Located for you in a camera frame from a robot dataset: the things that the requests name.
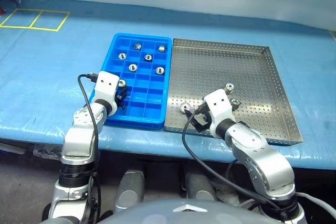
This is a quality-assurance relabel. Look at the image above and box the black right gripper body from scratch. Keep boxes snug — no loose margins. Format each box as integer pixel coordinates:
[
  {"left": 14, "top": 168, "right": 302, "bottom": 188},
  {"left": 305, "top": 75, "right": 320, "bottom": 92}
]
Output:
[{"left": 194, "top": 103, "right": 212, "bottom": 125}]

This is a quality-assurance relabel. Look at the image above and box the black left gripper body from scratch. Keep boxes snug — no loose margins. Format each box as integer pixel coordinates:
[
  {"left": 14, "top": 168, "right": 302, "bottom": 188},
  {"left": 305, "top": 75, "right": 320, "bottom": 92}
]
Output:
[{"left": 114, "top": 87, "right": 129, "bottom": 105}]

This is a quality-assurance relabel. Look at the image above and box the blue compartment tray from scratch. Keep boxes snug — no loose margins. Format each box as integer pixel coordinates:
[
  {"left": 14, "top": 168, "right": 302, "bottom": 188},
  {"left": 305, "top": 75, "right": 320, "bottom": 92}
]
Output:
[{"left": 89, "top": 33, "right": 173, "bottom": 131}]

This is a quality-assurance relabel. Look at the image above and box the perforated steel tray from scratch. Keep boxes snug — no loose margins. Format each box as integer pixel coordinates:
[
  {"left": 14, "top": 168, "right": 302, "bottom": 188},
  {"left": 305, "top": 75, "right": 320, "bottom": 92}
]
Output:
[{"left": 163, "top": 37, "right": 303, "bottom": 147}]

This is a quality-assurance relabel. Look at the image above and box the grey robot leg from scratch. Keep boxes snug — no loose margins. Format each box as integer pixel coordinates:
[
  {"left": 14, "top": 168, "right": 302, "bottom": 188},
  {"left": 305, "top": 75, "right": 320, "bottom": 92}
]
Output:
[
  {"left": 184, "top": 170, "right": 218, "bottom": 201},
  {"left": 113, "top": 170, "right": 146, "bottom": 214}
]

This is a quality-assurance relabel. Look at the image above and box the blue table cover sheet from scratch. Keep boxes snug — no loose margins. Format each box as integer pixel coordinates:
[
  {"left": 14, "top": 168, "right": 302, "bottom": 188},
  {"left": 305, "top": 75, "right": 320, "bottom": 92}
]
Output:
[{"left": 0, "top": 0, "right": 336, "bottom": 171}]

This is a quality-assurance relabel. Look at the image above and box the clear plastic wrap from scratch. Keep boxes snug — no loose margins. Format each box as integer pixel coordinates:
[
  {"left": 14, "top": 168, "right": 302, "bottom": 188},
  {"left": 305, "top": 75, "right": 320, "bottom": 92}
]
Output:
[{"left": 33, "top": 144, "right": 65, "bottom": 161}]

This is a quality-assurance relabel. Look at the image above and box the grey robot torso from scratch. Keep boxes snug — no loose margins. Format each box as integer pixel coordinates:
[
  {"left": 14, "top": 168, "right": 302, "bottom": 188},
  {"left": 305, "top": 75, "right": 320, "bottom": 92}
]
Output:
[{"left": 98, "top": 199, "right": 289, "bottom": 224}]

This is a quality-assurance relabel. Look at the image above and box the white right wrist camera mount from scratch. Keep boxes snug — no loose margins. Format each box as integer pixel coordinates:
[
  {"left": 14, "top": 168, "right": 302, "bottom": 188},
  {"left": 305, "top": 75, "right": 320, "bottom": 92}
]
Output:
[{"left": 202, "top": 89, "right": 236, "bottom": 138}]

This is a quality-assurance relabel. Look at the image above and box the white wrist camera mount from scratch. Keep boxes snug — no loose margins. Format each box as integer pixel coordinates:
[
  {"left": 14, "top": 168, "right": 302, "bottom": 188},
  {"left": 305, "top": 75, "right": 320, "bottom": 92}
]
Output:
[
  {"left": 90, "top": 71, "right": 120, "bottom": 116},
  {"left": 202, "top": 89, "right": 236, "bottom": 138}
]

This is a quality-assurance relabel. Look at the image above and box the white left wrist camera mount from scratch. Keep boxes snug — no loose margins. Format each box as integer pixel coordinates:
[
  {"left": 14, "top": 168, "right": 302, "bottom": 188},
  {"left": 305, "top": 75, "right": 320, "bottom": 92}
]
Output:
[{"left": 90, "top": 71, "right": 120, "bottom": 116}]

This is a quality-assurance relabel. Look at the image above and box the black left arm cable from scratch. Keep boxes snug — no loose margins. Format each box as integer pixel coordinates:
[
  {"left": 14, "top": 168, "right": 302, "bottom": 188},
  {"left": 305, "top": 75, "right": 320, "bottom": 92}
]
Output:
[{"left": 77, "top": 72, "right": 102, "bottom": 222}]

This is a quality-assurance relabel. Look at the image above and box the white cable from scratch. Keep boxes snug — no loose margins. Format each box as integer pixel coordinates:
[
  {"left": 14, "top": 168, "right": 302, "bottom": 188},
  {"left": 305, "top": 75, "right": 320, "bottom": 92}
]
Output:
[{"left": 295, "top": 191, "right": 336, "bottom": 221}]

